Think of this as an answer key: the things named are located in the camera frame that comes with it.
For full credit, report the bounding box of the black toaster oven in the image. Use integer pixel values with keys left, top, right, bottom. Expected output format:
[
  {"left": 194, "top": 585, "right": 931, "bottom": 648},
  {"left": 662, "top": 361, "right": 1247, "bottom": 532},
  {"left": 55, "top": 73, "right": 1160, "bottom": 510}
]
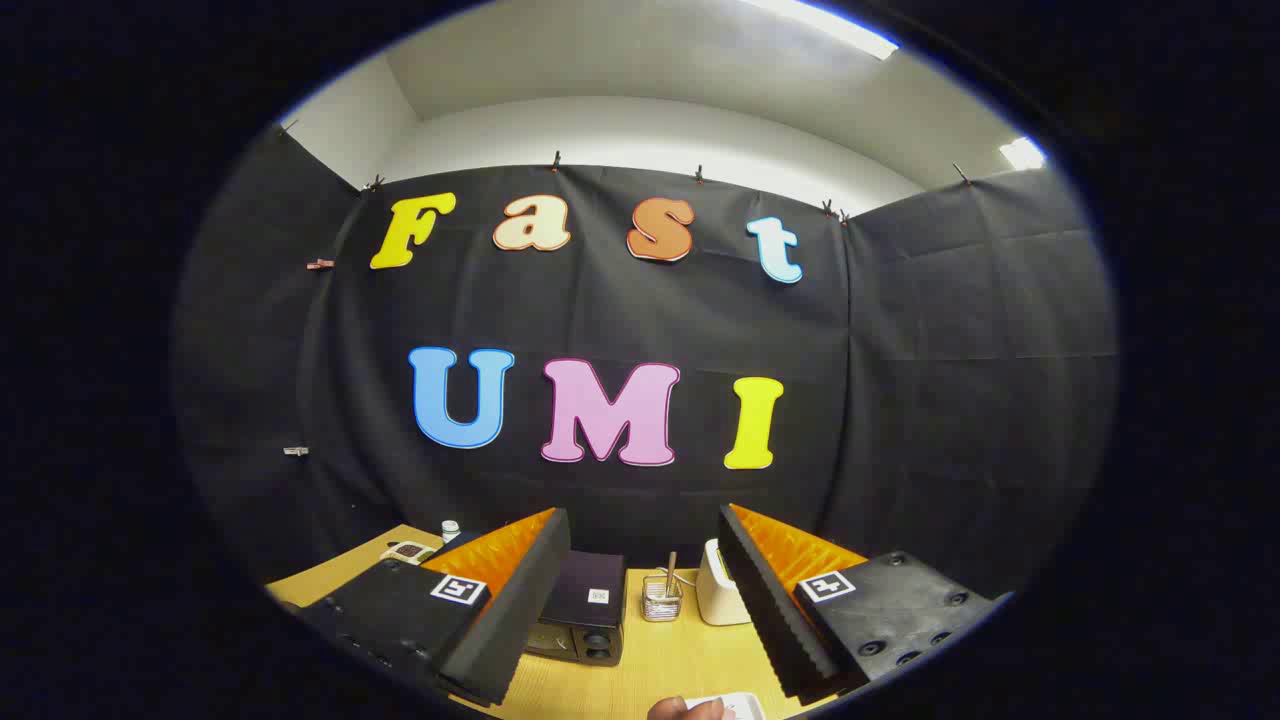
[{"left": 523, "top": 549, "right": 627, "bottom": 668}]

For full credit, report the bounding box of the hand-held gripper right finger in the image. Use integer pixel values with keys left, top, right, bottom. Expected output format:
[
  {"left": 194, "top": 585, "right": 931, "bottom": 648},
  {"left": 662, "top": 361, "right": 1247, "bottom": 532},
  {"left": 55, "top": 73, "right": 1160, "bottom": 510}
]
[{"left": 717, "top": 503, "right": 1003, "bottom": 701}]

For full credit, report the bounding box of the white square food plate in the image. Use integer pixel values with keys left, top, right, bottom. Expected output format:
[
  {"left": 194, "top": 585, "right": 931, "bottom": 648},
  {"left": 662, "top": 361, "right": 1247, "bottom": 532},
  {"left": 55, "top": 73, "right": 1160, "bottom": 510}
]
[{"left": 685, "top": 692, "right": 767, "bottom": 720}]

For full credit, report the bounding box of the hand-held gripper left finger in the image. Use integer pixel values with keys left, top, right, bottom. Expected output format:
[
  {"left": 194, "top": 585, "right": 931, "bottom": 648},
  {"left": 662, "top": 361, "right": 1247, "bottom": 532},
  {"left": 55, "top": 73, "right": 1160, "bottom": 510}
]
[{"left": 300, "top": 507, "right": 572, "bottom": 707}]

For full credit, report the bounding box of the white box appliance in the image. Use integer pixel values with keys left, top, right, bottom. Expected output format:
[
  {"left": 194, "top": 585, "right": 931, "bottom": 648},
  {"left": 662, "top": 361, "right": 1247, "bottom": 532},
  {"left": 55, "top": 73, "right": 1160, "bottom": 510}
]
[{"left": 696, "top": 539, "right": 752, "bottom": 627}]

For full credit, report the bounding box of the clear glass holder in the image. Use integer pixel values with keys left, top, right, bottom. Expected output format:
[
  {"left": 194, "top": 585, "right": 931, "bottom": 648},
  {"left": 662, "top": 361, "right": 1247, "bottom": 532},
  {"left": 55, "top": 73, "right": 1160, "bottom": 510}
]
[{"left": 641, "top": 575, "right": 684, "bottom": 623}]

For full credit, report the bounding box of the long ceiling light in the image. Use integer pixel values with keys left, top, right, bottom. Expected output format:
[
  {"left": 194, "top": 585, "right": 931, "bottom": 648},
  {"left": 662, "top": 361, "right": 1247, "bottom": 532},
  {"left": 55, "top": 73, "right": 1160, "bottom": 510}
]
[{"left": 740, "top": 0, "right": 901, "bottom": 61}]

